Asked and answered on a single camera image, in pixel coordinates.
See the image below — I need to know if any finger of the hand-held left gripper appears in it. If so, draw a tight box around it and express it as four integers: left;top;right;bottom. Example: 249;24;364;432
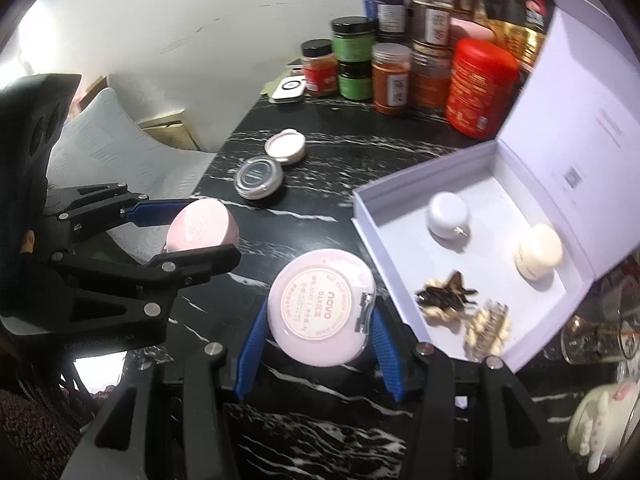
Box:
45;244;242;345
42;182;201;261

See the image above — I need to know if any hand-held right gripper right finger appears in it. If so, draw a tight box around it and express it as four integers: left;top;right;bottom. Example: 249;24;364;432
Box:
370;305;581;480

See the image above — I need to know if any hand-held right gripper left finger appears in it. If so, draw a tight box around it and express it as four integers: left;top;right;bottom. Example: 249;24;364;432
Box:
75;300;271;480

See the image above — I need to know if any pink round compact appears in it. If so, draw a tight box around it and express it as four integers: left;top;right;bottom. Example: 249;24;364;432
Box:
165;197;240;256

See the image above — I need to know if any pink labelled powder compact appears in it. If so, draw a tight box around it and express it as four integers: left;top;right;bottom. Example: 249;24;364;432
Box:
267;248;377;367

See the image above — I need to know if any dark star hair clip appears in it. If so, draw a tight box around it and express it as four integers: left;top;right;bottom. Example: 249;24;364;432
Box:
415;270;478;328

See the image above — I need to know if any black-lid round tin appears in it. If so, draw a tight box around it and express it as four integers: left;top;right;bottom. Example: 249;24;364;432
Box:
234;156;285;201

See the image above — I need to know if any cream pearl hair clip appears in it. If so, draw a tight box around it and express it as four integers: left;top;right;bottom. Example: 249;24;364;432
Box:
462;300;515;361

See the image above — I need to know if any white hinged gift box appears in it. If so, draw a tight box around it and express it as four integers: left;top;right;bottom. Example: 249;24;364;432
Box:
350;7;640;373

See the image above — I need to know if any white round jar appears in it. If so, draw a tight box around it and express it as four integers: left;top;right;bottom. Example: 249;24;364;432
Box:
426;191;472;240

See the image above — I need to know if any cream round jar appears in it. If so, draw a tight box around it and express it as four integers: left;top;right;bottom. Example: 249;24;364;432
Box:
514;224;563;281

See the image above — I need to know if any white leaf-pattern panel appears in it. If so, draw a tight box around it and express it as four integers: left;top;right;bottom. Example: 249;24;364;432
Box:
47;87;218;201

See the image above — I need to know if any beige wooden box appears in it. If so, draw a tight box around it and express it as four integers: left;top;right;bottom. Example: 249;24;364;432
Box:
137;107;201;153

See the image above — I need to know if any small white device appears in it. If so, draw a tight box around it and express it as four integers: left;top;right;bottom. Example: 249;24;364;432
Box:
270;77;307;105

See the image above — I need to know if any glass mug with spoon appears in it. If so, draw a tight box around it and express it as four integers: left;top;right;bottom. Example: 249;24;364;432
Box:
560;315;640;366

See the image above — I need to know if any red-label jar black lid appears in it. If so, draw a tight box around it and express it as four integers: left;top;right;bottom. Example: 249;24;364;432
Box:
301;39;340;97

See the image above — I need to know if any white cartoon dog bottle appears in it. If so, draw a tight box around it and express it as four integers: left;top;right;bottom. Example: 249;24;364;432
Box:
567;380;640;473

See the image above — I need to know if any dark knit cloth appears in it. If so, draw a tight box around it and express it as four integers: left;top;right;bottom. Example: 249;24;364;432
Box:
0;355;96;480

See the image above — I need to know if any small green jar black lid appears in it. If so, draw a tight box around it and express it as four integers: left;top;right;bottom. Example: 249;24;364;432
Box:
337;60;375;101

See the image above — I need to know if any clear drinking glass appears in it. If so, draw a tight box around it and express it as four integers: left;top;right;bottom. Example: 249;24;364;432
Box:
595;260;640;321

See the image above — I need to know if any large green jar black lid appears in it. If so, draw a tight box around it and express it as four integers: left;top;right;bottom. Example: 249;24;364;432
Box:
330;16;377;63

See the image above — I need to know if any brown-red spice jar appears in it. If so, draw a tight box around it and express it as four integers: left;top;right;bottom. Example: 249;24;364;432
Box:
411;45;453;113

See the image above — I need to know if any red canister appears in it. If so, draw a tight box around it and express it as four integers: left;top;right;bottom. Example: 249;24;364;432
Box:
444;37;521;139

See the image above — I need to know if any dark blue jar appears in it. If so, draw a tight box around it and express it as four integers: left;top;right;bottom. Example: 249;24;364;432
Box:
372;0;413;43

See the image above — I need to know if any pink container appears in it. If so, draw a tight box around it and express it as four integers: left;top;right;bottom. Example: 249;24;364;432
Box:
450;17;496;46

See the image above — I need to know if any clear jar white label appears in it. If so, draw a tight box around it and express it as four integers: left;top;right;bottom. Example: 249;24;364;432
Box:
411;0;455;48

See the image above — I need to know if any dark gold food bag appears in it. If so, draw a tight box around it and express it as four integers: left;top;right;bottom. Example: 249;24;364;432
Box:
472;0;556;78

